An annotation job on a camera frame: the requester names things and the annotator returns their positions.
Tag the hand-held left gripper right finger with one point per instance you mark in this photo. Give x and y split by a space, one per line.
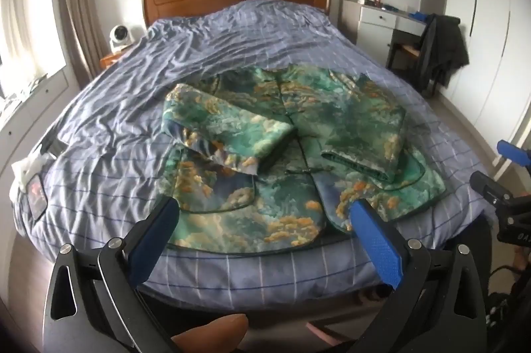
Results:
377 241

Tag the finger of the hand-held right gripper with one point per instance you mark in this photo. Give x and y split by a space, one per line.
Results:
512 152

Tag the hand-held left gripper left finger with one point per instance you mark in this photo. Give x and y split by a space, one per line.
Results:
153 237

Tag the green cloud-print jacket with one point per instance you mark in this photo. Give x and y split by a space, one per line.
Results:
323 116

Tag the person's left hand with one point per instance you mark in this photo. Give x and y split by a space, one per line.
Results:
207 334

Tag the blue checked duvet bed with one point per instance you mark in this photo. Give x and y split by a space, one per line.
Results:
124 129

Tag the chair with dark jacket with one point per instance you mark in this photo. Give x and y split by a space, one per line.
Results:
446 46

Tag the black device with red screen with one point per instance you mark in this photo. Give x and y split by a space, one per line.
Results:
35 195

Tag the white crumpled cloth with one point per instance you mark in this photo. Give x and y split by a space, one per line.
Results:
29 166

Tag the wooden chair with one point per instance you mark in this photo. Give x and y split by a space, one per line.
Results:
408 50

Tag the blue object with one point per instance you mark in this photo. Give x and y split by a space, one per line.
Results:
417 16

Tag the white window bench cabinet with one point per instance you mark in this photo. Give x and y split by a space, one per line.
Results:
37 104

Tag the wooden nightstand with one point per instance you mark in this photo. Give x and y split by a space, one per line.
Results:
112 57

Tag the white desk with drawers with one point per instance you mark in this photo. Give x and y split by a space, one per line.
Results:
377 21

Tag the white table fan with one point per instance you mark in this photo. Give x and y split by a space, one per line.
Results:
120 38

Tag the beige curtain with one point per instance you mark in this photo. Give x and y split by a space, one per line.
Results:
81 4

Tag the window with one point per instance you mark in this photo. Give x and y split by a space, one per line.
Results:
25 29

